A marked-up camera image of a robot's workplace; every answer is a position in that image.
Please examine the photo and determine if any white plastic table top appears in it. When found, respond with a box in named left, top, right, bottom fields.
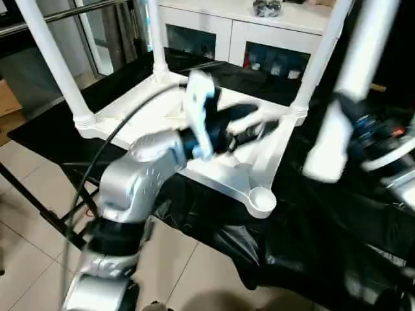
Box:
left=74, top=69, right=309, bottom=220

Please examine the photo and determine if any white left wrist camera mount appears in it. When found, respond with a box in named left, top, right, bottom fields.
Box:
left=183, top=69, right=217, bottom=161

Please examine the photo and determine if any white cabinet with glass doors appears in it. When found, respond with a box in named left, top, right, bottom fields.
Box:
left=158, top=0, right=341, bottom=82

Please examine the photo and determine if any brown cardboard box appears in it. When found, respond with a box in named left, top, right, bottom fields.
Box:
left=0, top=77, right=27, bottom=146

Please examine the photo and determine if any black folding table frame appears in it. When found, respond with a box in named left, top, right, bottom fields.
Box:
left=0, top=161, right=98, bottom=250

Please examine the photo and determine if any black plastic mat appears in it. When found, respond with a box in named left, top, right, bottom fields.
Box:
left=6, top=47, right=415, bottom=311

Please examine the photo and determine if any white plastic table leg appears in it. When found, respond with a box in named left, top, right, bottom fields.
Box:
left=145, top=0, right=170, bottom=84
left=290, top=0, right=356, bottom=126
left=301, top=0, right=403, bottom=183
left=14, top=0, right=97, bottom=139

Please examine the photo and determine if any clear bag of black parts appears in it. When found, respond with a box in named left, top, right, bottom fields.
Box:
left=252, top=0, right=283, bottom=19

